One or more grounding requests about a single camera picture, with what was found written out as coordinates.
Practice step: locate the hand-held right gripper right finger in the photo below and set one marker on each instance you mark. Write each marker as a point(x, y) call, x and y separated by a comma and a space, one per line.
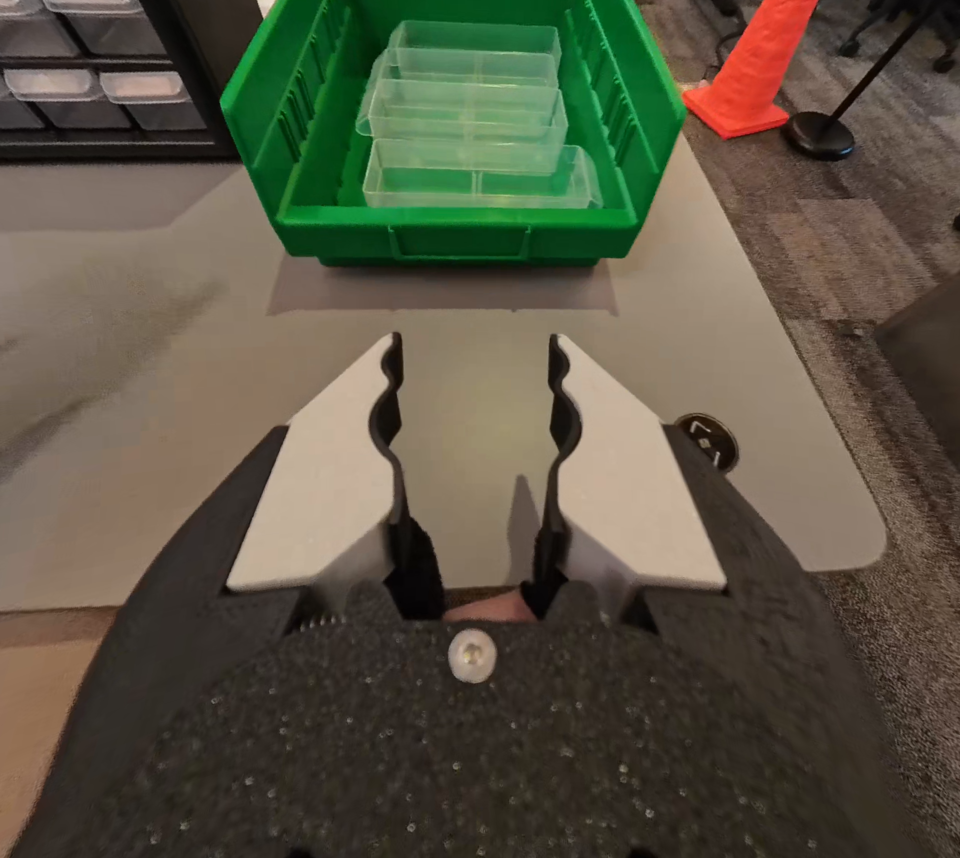
point(630, 490)

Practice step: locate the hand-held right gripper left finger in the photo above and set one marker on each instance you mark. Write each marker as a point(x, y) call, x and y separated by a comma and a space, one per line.
point(322, 490)

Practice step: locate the green plastic bin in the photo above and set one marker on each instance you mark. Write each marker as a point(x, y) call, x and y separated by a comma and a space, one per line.
point(315, 145)

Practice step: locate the clear plastic drawer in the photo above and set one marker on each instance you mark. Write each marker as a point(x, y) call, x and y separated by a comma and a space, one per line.
point(480, 37)
point(101, 10)
point(465, 175)
point(64, 94)
point(465, 112)
point(26, 22)
point(154, 97)
point(465, 67)

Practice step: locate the round desk grommet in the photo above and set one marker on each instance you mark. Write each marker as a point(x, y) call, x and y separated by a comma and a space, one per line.
point(709, 439)

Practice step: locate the black round-base stand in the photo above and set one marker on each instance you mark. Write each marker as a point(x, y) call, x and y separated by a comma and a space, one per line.
point(819, 134)

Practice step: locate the orange traffic cone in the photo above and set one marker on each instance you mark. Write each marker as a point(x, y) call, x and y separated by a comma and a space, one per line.
point(772, 40)

